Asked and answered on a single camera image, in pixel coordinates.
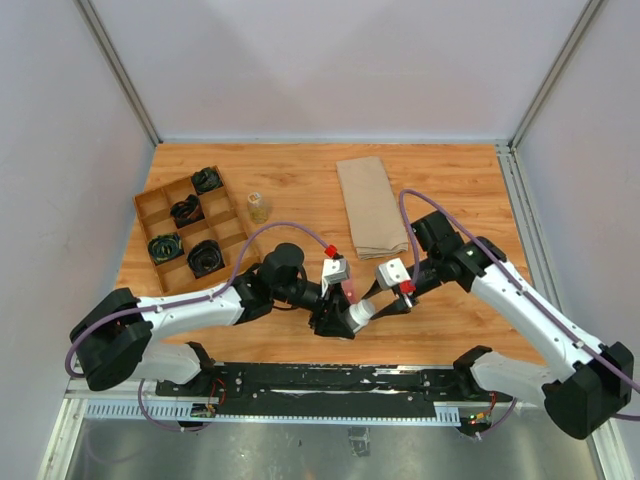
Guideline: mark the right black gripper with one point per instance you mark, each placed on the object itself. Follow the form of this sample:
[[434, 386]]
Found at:
[[398, 306]]

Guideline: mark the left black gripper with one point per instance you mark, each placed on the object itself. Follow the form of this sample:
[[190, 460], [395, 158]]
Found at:
[[328, 317]]

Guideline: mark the white capped pill bottle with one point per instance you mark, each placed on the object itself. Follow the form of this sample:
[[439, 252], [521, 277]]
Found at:
[[359, 315]]

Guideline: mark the pink weekly pill organizer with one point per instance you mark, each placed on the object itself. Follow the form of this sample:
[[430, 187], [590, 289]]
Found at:
[[348, 287]]

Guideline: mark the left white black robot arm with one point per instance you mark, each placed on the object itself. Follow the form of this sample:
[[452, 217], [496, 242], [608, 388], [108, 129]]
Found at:
[[121, 338]]

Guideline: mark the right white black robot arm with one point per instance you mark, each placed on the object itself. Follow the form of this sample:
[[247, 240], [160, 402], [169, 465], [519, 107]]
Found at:
[[584, 381]]

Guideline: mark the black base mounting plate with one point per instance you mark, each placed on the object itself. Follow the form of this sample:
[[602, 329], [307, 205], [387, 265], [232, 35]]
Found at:
[[326, 381]]

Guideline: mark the clear bottle yellow capsules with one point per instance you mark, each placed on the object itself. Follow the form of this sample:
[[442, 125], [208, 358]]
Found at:
[[258, 208]]

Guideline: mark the wooden compartment tray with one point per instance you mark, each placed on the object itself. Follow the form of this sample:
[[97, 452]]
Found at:
[[221, 221]]

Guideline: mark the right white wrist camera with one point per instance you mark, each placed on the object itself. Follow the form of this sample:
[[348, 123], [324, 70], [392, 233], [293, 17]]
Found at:
[[386, 274]]

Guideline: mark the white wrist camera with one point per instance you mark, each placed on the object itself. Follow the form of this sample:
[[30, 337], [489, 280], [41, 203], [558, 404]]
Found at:
[[386, 274], [335, 269]]

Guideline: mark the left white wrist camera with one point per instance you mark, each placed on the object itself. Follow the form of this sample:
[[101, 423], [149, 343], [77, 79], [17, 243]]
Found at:
[[335, 269]]

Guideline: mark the grey slotted cable duct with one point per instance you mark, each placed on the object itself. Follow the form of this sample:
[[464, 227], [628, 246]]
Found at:
[[266, 409]]

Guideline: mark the right aluminium frame post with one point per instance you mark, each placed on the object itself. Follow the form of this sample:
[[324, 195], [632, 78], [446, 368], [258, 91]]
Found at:
[[579, 31]]

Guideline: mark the aluminium frame post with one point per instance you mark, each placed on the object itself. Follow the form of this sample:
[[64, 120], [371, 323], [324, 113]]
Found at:
[[107, 48], [579, 31]]

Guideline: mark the left aluminium frame post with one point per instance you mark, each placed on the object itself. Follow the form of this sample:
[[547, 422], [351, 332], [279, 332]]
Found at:
[[107, 48]]

